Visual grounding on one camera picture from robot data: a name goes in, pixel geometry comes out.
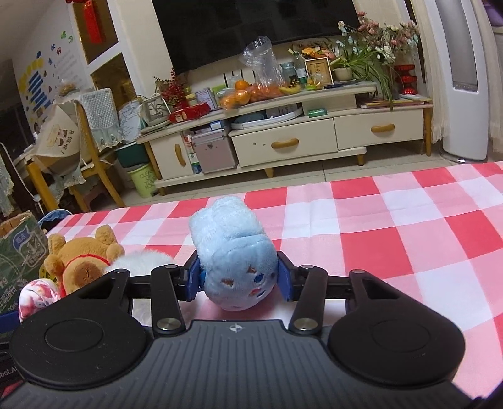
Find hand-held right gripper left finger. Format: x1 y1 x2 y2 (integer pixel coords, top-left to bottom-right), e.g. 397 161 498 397
76 252 205 336

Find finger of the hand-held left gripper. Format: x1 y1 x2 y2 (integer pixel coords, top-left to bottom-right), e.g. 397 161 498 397
0 312 20 336

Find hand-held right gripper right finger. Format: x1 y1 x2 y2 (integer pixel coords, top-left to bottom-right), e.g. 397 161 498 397
277 252 405 336

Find light blue plush toy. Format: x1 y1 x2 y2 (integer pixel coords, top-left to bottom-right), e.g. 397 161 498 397
189 196 279 312

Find pink floral fabric pouch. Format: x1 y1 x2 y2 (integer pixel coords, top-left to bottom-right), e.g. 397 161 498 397
18 278 59 323

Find white fluffy plush toy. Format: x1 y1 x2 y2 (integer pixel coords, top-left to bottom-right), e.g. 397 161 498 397
106 252 177 278

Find green printed cardboard box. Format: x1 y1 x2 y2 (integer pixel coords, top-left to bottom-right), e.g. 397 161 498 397
0 211 50 315

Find brown bear plush toy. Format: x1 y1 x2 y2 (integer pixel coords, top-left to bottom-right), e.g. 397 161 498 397
43 224 125 295

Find light green trash bin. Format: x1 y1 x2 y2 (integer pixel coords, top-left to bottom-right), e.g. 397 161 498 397
128 163 158 198

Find red white checkered tablecloth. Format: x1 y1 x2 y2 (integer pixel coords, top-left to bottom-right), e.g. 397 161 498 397
45 160 503 409

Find cream cabinet door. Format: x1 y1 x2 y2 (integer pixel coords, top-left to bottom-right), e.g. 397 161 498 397
149 136 193 182

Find silver metal case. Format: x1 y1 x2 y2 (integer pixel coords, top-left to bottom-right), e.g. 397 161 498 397
191 130 238 174

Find cream cabinet drawer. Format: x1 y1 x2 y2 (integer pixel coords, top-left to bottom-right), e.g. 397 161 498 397
230 118 339 168
334 108 425 151

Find dark green bin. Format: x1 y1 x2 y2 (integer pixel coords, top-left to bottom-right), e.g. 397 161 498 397
116 142 150 168

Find wooden chair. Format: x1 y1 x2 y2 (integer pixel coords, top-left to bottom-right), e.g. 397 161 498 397
25 88 126 213

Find white round tray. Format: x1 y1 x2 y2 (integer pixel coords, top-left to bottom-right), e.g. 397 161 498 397
231 108 303 130

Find red gift box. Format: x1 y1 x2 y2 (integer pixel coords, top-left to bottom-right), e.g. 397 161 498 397
169 103 212 123

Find white paper sheet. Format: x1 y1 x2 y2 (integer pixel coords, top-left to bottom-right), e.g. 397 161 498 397
120 103 142 136

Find cream television cabinet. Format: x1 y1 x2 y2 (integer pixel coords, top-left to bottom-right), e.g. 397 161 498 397
135 81 435 195

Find white lace chair cover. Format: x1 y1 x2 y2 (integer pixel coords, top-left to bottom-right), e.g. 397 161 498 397
80 88 124 152

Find bag of oranges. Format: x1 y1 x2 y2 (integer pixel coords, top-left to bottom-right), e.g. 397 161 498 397
220 80 284 109

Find red berry branch plant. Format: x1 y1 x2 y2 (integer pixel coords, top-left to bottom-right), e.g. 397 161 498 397
154 69 189 107

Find beige printed cloth bag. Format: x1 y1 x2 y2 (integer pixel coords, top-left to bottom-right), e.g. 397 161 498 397
35 104 85 176

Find stack of flat books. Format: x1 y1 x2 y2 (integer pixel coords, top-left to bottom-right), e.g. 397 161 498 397
357 94 433 109

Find potted spider plant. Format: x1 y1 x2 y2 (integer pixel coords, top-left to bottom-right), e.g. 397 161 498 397
332 43 395 111

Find clear plastic bag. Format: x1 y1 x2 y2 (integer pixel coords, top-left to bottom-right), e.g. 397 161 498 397
240 35 284 85

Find red glass vase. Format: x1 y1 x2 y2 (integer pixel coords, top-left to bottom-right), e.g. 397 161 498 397
394 64 418 96

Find white tower air conditioner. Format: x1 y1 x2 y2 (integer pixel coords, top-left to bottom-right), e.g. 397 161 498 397
422 0 492 162

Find black flat television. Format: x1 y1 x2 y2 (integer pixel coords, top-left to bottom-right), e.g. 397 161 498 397
151 0 360 75

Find pink white flower bouquet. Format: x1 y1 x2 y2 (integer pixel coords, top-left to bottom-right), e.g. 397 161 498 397
338 11 421 64

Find wooden picture frame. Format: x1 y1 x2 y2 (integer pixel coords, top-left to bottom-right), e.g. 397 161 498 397
304 57 334 89

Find blue wall stickers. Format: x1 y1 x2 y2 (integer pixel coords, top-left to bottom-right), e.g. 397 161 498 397
18 33 75 113

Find red knot wall hanging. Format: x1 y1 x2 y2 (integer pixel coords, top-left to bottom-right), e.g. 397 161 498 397
67 0 106 44

